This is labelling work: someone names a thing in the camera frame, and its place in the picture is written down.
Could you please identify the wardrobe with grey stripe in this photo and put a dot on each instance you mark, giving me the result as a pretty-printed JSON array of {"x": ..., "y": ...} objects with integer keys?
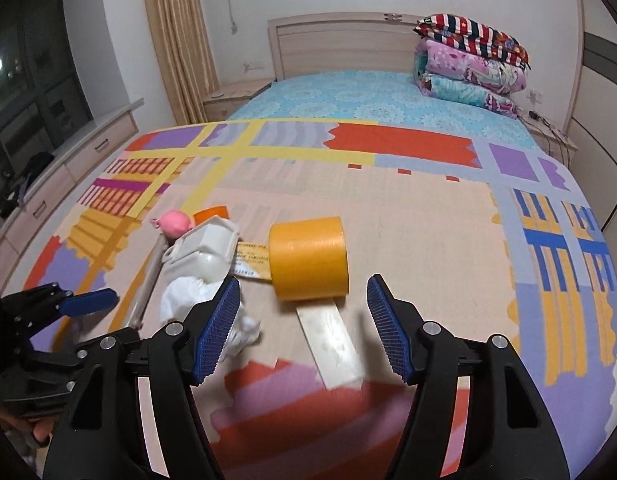
[{"x": 593, "y": 122}]

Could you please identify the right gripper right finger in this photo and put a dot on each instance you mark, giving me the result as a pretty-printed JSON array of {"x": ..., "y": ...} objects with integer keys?
[{"x": 509, "y": 433}]

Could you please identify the wooden nightstand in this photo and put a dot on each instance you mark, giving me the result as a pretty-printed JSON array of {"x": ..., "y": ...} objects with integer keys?
[
  {"x": 222, "y": 103},
  {"x": 550, "y": 138}
]

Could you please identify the dark window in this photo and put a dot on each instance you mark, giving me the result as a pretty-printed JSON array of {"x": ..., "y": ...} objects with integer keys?
[{"x": 42, "y": 102}]

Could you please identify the black clothes on bench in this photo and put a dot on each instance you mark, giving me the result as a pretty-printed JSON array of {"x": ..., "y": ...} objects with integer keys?
[{"x": 17, "y": 185}]

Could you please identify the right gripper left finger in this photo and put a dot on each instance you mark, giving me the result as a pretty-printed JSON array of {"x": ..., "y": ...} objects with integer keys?
[{"x": 100, "y": 433}]

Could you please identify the wooden headboard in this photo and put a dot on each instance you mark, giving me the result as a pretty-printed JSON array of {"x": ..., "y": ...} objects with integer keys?
[{"x": 331, "y": 42}]

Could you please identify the window bench drawers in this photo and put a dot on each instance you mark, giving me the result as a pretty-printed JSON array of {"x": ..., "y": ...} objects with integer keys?
[{"x": 88, "y": 148}]

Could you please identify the white plastic container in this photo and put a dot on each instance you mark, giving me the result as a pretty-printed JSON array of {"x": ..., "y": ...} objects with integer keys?
[{"x": 206, "y": 252}]

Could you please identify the orange bottle cap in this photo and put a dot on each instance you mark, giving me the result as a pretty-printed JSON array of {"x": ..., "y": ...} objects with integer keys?
[{"x": 206, "y": 214}]

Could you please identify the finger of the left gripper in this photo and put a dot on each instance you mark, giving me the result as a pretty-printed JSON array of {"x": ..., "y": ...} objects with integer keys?
[{"x": 88, "y": 303}]

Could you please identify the colourful patterned foam mat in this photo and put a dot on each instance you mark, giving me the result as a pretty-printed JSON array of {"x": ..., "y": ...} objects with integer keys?
[{"x": 482, "y": 236}]

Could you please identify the left wooden nightstand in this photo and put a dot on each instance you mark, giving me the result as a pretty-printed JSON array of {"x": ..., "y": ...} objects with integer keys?
[{"x": 222, "y": 103}]

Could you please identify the teal folded quilt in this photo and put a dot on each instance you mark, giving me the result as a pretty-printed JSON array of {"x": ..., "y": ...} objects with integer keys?
[{"x": 443, "y": 88}]

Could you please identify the beige curtain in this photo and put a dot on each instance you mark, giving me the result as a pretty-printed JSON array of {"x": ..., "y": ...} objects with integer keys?
[{"x": 184, "y": 56}]

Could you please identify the person's left hand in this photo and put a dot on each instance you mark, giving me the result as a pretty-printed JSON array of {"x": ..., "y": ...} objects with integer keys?
[{"x": 26, "y": 435}]

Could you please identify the right wooden nightstand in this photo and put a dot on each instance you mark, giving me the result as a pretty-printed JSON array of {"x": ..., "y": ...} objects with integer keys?
[{"x": 550, "y": 138}]

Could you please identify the orange white wrapper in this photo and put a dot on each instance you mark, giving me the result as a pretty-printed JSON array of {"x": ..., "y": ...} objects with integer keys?
[{"x": 251, "y": 261}]

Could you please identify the pink round toy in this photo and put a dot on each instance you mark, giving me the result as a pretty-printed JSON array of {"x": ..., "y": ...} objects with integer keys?
[{"x": 173, "y": 224}]

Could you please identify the pink floral folded quilt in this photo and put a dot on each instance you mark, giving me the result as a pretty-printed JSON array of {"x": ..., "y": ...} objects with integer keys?
[{"x": 437, "y": 59}]

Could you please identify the striped folded quilt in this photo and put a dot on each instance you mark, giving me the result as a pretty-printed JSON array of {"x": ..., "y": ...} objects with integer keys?
[{"x": 473, "y": 37}]

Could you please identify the orange tape roll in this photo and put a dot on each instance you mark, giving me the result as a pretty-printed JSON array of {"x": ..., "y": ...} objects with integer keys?
[{"x": 308, "y": 259}]

